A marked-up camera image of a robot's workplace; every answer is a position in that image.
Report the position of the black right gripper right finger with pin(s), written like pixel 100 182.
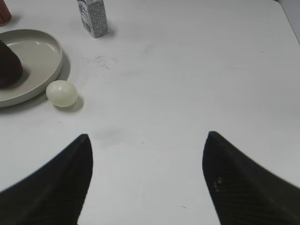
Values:
pixel 242 191

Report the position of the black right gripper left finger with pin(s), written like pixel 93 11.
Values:
pixel 55 193

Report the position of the dark red apple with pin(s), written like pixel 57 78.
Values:
pixel 10 66

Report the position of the beige round plate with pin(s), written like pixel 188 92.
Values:
pixel 41 56

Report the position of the white egg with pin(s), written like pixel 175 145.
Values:
pixel 61 93

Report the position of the red soda can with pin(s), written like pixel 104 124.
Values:
pixel 5 15

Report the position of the white blue milk carton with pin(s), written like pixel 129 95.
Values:
pixel 93 16

